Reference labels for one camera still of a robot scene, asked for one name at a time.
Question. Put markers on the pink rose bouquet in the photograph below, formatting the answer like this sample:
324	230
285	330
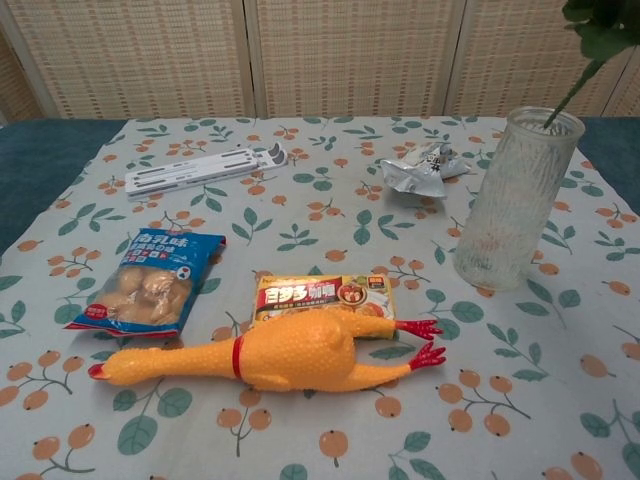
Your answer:
595	40

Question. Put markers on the frosted glass vase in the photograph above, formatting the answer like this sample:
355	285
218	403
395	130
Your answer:
517	200

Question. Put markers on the orange curry box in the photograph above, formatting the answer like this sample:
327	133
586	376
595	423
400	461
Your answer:
320	295

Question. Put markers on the floral patterned tablecloth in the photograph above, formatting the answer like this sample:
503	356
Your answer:
320	310

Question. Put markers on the yellow rubber chicken toy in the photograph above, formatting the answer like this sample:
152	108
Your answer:
280	357

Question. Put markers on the silver crumpled snack bag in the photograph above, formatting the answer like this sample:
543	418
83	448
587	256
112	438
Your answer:
425	167

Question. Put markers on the blue snack bag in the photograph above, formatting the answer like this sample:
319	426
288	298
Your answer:
145	285

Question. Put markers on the woven bamboo folding screen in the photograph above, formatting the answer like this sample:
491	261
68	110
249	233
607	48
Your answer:
320	57

